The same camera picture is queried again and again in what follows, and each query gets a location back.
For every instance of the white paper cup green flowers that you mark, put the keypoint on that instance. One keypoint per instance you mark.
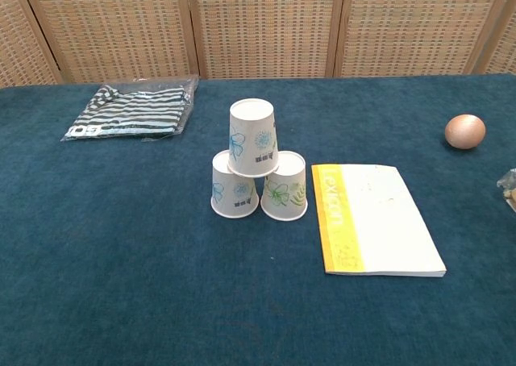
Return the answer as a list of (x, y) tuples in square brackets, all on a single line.
[(284, 196)]

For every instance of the woven wicker folding screen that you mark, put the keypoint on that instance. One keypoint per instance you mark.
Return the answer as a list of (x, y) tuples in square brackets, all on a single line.
[(262, 27)]

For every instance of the white paper cup blue flowers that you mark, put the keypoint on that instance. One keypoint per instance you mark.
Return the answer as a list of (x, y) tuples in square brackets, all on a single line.
[(234, 192), (252, 136)]

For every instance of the clear plastic snack packet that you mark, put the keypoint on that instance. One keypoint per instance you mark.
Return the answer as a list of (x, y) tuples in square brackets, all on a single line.
[(508, 188)]

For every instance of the striped shirt in plastic bag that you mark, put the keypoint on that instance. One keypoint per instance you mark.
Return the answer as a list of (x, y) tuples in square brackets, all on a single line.
[(133, 108)]

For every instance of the copper egg-shaped ball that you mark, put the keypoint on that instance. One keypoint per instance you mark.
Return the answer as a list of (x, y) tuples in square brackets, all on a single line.
[(465, 131)]

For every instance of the yellow white Lexicon book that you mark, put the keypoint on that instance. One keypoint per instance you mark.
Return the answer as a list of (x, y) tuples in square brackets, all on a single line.
[(383, 221)]

